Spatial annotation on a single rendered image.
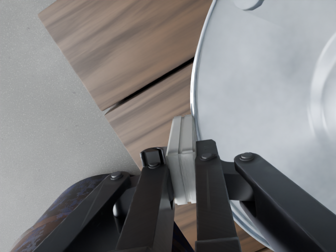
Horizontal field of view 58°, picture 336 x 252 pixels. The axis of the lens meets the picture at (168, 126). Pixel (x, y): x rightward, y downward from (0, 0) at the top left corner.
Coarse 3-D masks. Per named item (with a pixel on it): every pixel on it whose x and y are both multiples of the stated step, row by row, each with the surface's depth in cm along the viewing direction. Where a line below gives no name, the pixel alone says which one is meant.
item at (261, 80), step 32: (224, 0) 19; (288, 0) 19; (320, 0) 19; (224, 32) 20; (256, 32) 20; (288, 32) 20; (320, 32) 19; (224, 64) 20; (256, 64) 20; (288, 64) 20; (320, 64) 20; (192, 96) 21; (224, 96) 21; (256, 96) 21; (288, 96) 21; (320, 96) 20; (224, 128) 22; (256, 128) 22; (288, 128) 22; (320, 128) 21; (224, 160) 23; (288, 160) 22; (320, 160) 22; (320, 192) 23
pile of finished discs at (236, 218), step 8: (240, 0) 20; (248, 0) 20; (256, 0) 20; (240, 8) 20; (248, 8) 20; (192, 72) 24; (192, 112) 22; (240, 224) 24; (248, 232) 25; (264, 240) 25
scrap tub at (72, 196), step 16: (96, 176) 67; (64, 192) 66; (80, 192) 60; (48, 208) 62; (64, 208) 55; (48, 224) 51; (176, 224) 58; (16, 240) 54; (32, 240) 47; (176, 240) 53
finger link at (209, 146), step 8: (200, 144) 18; (208, 144) 18; (200, 152) 17; (208, 152) 16; (216, 152) 16; (224, 168) 14; (232, 168) 14; (224, 176) 14; (232, 176) 14; (240, 176) 14; (232, 184) 14; (240, 184) 14; (248, 184) 14; (232, 192) 14; (240, 192) 14; (248, 192) 14; (240, 200) 14; (248, 200) 14
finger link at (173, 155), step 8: (176, 120) 21; (176, 128) 19; (176, 136) 18; (168, 144) 17; (176, 144) 16; (168, 152) 15; (176, 152) 15; (168, 160) 15; (176, 160) 15; (176, 168) 15; (176, 176) 16; (176, 184) 16; (184, 184) 16; (176, 192) 16; (184, 192) 16; (176, 200) 16; (184, 200) 16
